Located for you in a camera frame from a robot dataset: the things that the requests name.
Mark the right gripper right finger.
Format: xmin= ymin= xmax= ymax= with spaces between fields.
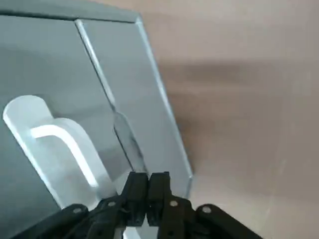
xmin=147 ymin=171 xmax=262 ymax=239

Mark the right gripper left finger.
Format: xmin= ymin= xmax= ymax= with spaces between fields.
xmin=14 ymin=171 xmax=148 ymax=239

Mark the gray drawer with white handle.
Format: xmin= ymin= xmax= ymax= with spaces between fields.
xmin=0 ymin=15 xmax=147 ymax=239

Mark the gray drawer with notch pull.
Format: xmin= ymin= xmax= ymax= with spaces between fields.
xmin=74 ymin=18 xmax=192 ymax=200

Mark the gray drawer cabinet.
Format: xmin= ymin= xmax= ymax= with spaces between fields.
xmin=0 ymin=8 xmax=194 ymax=239

